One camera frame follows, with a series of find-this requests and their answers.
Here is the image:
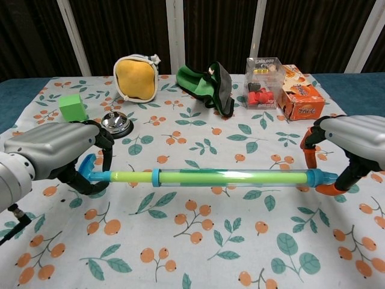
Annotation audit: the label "green cube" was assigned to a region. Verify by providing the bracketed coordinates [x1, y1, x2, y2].
[58, 93, 88, 122]

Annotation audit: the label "yellow plush pouch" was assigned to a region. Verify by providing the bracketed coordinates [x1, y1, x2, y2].
[113, 54, 162, 105]

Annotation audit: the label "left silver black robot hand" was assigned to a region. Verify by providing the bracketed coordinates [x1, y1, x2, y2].
[3, 120, 115, 196]

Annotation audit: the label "white partition frame post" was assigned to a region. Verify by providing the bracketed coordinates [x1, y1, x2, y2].
[57, 0, 93, 78]
[240, 0, 267, 75]
[344, 0, 385, 73]
[165, 0, 185, 75]

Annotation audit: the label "orange snack box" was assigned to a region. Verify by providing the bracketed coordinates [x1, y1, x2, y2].
[276, 64, 327, 121]

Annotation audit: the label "right silver robot hand orange fingertips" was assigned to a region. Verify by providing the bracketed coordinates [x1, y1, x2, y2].
[300, 114, 385, 196]

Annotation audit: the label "clear box with red pieces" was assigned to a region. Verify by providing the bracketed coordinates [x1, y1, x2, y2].
[245, 57, 285, 111]

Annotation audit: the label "green grey fabric glove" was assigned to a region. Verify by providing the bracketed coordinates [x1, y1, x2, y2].
[176, 61, 235, 117]

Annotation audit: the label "small metal bowl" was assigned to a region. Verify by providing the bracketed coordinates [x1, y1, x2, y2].
[100, 111, 135, 139]

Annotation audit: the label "black arm connector cable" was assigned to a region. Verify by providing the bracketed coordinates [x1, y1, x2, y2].
[0, 203, 32, 246]

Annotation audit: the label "floral tablecloth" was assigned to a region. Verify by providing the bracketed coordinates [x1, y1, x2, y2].
[0, 73, 385, 289]

